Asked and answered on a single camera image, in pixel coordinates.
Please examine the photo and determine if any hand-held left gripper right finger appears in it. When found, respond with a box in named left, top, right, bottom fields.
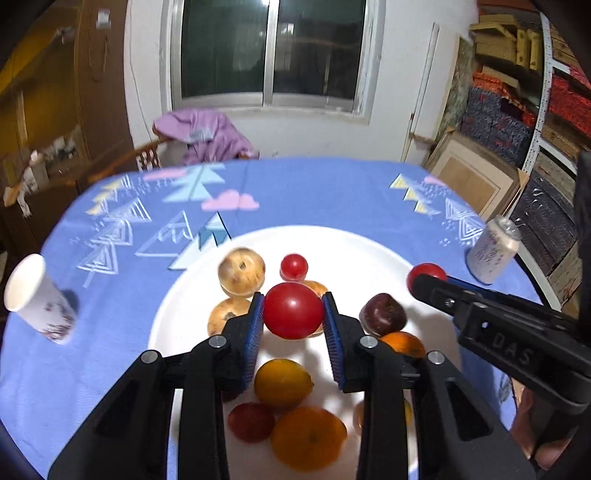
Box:
left=322, top=292, right=536, bottom=480

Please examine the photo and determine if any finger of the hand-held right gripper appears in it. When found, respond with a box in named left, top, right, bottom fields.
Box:
left=411, top=274, right=481, bottom=319
left=445, top=277, right=509, bottom=301

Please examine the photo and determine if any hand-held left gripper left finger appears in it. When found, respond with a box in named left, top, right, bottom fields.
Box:
left=47, top=292, right=265, bottom=480

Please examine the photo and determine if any small red tomato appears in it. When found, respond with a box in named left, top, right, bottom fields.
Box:
left=406, top=262, right=448, bottom=292

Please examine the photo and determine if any smooth orange-yellow fruit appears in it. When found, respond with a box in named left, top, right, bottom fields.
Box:
left=254, top=359, right=315, bottom=408

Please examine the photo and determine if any large red tomato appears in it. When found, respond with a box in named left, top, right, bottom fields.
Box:
left=227, top=401, right=276, bottom=445
left=263, top=282, right=325, bottom=340

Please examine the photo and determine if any white oval plate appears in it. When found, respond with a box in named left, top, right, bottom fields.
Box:
left=148, top=226, right=467, bottom=480

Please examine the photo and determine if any large orange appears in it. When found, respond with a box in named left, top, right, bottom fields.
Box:
left=270, top=405, right=348, bottom=472

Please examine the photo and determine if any person's right hand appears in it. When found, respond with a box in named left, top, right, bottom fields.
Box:
left=512, top=387, right=576, bottom=468

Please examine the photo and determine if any white drink can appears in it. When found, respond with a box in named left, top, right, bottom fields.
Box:
left=464, top=217, right=522, bottom=284

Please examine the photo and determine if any dark purple plum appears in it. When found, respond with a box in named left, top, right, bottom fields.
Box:
left=359, top=293, right=408, bottom=337

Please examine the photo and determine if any small orange tangerine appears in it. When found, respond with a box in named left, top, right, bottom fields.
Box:
left=379, top=331, right=426, bottom=360

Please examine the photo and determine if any red cherry tomato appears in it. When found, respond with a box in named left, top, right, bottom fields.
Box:
left=280, top=254, right=308, bottom=281

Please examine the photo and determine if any cardboard box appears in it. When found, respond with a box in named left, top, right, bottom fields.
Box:
left=425, top=131, right=532, bottom=222

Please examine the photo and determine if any blue printed tablecloth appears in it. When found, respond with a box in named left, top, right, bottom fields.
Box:
left=0, top=157, right=561, bottom=480

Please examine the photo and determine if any stack of patterned boxes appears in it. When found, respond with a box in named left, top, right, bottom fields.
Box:
left=462, top=69, right=591, bottom=319

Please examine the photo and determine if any white leaning board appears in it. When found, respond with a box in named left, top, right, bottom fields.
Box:
left=406, top=23, right=439, bottom=162

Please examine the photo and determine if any white metal shelf rack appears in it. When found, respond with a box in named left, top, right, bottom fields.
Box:
left=522, top=9, right=591, bottom=171

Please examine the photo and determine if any purple cloth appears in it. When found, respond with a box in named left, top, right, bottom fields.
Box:
left=152, top=108, right=259, bottom=166

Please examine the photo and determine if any wooden chair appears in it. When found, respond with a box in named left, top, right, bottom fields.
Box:
left=88, top=138, right=162, bottom=185

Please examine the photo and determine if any white paper cup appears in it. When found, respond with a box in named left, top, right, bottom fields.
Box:
left=4, top=253, right=78, bottom=345

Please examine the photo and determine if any stack of woven straw boxes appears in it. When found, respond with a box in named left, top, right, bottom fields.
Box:
left=471, top=14, right=543, bottom=72

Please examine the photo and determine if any white crumpled rag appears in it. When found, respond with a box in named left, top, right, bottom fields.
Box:
left=4, top=152, right=47, bottom=217

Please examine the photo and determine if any sliding glass window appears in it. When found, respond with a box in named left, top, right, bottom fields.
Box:
left=167, top=0, right=384, bottom=123

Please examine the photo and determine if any brown wooden cabinet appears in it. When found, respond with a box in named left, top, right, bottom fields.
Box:
left=0, top=0, right=134, bottom=254

